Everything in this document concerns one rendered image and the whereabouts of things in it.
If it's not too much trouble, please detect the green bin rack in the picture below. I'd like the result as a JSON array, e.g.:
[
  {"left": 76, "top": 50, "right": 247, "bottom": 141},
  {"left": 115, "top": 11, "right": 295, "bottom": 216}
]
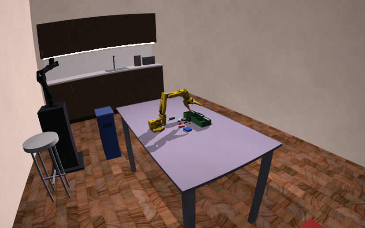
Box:
[{"left": 183, "top": 110, "right": 211, "bottom": 128}]

